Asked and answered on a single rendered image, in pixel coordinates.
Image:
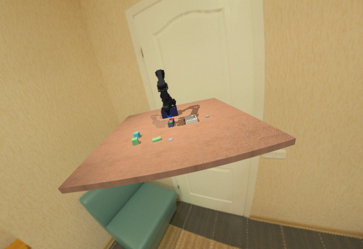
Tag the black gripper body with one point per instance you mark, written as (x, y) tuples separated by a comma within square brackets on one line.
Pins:
[(165, 105)]

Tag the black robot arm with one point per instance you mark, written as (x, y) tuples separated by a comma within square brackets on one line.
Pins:
[(162, 87)]

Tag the white shallow tray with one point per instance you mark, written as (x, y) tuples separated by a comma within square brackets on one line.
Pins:
[(190, 119)]

